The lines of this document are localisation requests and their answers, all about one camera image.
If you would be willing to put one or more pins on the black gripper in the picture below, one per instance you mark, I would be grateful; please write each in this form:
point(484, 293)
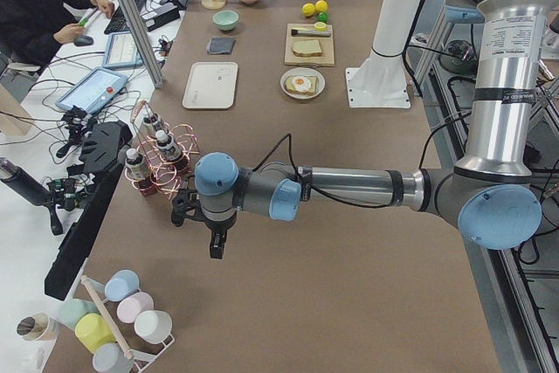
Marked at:
point(217, 227)

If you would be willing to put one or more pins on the bread slice with egg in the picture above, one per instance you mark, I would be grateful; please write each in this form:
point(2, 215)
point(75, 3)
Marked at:
point(290, 89)

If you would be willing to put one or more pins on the white round plate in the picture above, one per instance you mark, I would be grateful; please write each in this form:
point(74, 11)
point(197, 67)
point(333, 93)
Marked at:
point(303, 71)

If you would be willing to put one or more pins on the fried egg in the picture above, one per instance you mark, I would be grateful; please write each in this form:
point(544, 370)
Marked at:
point(301, 83)

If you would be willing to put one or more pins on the plain bread slice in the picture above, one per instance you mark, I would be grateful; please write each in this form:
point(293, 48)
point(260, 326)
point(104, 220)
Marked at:
point(307, 48)

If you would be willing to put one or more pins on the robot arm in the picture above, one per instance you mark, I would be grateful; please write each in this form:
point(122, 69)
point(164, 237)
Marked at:
point(486, 195)

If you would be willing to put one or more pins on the cream rabbit tray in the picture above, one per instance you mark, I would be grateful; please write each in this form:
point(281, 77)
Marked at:
point(211, 85)

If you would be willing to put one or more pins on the white cup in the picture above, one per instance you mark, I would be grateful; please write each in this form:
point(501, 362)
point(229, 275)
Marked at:
point(153, 326)

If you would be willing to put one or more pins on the blue cup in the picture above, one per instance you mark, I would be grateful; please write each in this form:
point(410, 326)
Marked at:
point(121, 285)

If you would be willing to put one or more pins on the pink cup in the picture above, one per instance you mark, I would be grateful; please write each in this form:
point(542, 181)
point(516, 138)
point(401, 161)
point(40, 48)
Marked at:
point(130, 307)

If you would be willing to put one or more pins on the white cup rack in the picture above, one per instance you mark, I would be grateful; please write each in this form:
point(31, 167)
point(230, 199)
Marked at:
point(143, 354)

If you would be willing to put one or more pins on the yellow cup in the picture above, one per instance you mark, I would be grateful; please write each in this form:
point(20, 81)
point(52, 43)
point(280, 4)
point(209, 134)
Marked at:
point(93, 332)

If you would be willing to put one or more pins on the grey cup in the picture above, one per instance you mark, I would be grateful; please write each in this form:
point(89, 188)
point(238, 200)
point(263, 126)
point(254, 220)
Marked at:
point(109, 358)

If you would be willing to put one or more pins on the green cup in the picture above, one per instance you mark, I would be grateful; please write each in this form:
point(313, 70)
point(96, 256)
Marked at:
point(73, 310)

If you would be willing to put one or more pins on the paper cup with steel cone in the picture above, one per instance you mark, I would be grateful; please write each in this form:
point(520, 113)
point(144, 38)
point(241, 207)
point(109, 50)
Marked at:
point(38, 327)

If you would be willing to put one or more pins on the black thermos bottle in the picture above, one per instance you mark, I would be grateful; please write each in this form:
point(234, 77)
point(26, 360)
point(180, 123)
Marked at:
point(24, 184)

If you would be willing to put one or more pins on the blue teach pendant tablet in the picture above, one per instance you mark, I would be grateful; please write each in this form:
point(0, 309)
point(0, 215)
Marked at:
point(94, 91)
point(121, 52)

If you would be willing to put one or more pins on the grey folded cloth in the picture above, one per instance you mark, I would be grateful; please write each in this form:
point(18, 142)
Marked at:
point(220, 45)

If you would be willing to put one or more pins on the green bowl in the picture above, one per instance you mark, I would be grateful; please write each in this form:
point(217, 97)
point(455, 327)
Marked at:
point(226, 20)

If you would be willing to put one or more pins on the lemon half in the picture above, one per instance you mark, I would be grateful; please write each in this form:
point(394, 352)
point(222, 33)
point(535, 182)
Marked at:
point(320, 26)

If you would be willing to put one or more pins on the black computer mouse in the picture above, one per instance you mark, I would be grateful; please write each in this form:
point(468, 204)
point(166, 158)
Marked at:
point(83, 40)

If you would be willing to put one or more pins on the green lime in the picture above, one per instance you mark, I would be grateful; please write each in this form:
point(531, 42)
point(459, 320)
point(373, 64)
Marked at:
point(323, 17)

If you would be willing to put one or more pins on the yellow lemon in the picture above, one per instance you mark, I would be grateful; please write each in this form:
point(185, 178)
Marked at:
point(321, 6)
point(308, 10)

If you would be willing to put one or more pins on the seated person in black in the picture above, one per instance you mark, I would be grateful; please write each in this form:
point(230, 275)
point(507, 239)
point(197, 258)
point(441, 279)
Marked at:
point(36, 29)

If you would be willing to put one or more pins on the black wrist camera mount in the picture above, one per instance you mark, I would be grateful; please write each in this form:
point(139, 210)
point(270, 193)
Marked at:
point(186, 204)

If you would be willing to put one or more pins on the copper wire bottle rack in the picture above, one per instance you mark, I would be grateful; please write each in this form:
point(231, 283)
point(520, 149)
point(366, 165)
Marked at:
point(161, 176)

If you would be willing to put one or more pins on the steel rod handle knife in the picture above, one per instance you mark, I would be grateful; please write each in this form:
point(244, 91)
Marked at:
point(297, 32)

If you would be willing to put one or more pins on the aluminium frame post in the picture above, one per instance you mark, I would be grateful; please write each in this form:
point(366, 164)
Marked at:
point(140, 35)

